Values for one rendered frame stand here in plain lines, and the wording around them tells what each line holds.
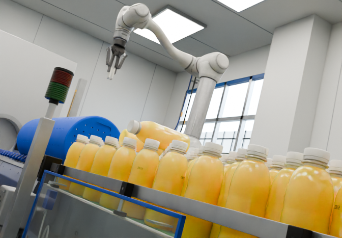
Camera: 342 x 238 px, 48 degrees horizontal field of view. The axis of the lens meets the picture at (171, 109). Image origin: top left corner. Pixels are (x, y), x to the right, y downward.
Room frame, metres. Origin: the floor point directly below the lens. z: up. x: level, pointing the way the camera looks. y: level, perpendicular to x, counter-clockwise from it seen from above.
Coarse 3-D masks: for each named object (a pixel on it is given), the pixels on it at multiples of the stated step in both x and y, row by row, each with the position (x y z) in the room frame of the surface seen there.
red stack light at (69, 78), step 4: (52, 72) 1.16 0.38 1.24; (56, 72) 1.15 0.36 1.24; (60, 72) 1.15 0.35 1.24; (64, 72) 1.15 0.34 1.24; (52, 76) 1.15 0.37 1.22; (56, 76) 1.15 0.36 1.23; (60, 76) 1.15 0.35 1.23; (64, 76) 1.15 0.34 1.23; (68, 76) 1.16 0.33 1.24; (72, 76) 1.17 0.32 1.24; (52, 80) 1.15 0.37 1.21; (56, 80) 1.15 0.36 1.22; (60, 80) 1.15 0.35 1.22; (64, 80) 1.15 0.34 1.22; (68, 80) 1.16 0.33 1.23; (64, 84) 1.15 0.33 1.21; (68, 84) 1.16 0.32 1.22
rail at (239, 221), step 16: (80, 176) 1.25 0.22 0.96; (96, 176) 1.15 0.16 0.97; (144, 192) 0.92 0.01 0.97; (160, 192) 0.86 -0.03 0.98; (176, 208) 0.80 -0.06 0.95; (192, 208) 0.76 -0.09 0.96; (208, 208) 0.72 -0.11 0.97; (224, 208) 0.69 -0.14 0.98; (224, 224) 0.68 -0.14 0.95; (240, 224) 0.65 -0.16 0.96; (256, 224) 0.62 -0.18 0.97; (272, 224) 0.60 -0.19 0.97; (288, 224) 0.57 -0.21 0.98
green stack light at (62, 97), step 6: (48, 84) 1.16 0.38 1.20; (54, 84) 1.15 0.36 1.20; (60, 84) 1.15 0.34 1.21; (48, 90) 1.15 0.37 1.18; (54, 90) 1.15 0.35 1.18; (60, 90) 1.15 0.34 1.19; (66, 90) 1.16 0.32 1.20; (48, 96) 1.15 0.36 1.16; (54, 96) 1.15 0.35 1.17; (60, 96) 1.15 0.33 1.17; (66, 96) 1.17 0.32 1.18; (60, 102) 1.19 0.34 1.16
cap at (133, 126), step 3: (132, 120) 1.12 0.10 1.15; (129, 123) 1.13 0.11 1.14; (132, 123) 1.12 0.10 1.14; (135, 123) 1.11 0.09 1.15; (138, 123) 1.12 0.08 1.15; (129, 126) 1.13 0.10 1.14; (132, 126) 1.11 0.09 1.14; (135, 126) 1.11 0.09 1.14; (138, 126) 1.12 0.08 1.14; (129, 129) 1.12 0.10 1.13; (132, 129) 1.11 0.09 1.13; (135, 129) 1.11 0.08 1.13; (129, 132) 1.12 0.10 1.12; (132, 132) 1.12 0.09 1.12; (135, 132) 1.12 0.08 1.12
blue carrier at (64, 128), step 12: (36, 120) 2.30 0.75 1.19; (60, 120) 1.91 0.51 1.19; (72, 120) 1.75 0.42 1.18; (84, 120) 1.69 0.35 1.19; (96, 120) 1.72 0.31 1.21; (108, 120) 1.75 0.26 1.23; (24, 132) 2.28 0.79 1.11; (60, 132) 1.75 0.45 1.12; (72, 132) 1.67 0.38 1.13; (84, 132) 1.70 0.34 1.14; (96, 132) 1.73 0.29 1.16; (108, 132) 1.76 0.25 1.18; (24, 144) 2.24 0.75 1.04; (48, 144) 1.85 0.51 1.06; (60, 144) 1.71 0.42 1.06; (60, 156) 1.73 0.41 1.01
